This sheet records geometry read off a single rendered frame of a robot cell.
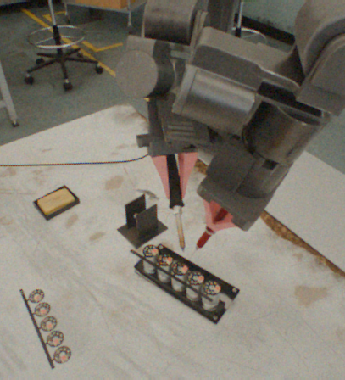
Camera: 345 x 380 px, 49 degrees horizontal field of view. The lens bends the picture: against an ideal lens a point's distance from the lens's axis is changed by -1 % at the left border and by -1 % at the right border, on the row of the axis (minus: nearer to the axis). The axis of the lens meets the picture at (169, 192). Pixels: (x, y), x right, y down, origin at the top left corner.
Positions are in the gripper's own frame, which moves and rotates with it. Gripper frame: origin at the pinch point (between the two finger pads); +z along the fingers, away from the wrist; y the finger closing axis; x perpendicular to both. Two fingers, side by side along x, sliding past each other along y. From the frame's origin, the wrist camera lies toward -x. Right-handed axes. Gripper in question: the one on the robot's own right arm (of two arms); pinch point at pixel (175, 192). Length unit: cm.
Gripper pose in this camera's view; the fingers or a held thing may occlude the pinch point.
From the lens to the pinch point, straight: 58.7
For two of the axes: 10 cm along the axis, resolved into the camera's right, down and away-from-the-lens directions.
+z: 0.7, 9.6, 2.5
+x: -1.3, -2.4, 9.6
